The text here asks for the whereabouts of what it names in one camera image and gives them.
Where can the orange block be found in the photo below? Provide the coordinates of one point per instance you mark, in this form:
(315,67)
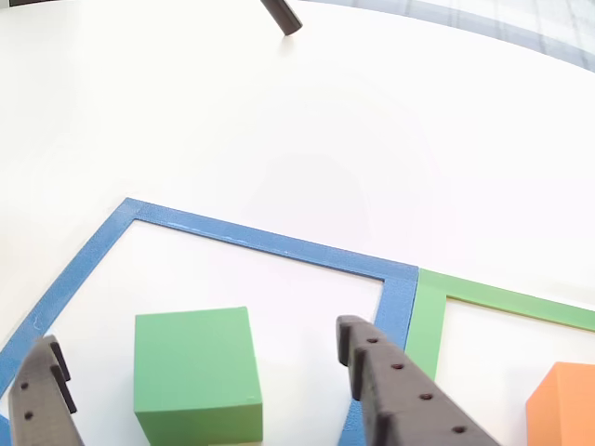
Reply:
(567,409)

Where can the green block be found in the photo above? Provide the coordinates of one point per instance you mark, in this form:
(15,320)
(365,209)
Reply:
(195,358)

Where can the thin black rod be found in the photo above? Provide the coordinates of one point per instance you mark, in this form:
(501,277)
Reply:
(283,16)

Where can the green square frame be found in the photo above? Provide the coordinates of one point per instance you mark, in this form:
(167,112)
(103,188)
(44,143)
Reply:
(425,325)

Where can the blue square frame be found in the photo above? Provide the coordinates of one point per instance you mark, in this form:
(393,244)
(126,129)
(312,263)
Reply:
(93,251)

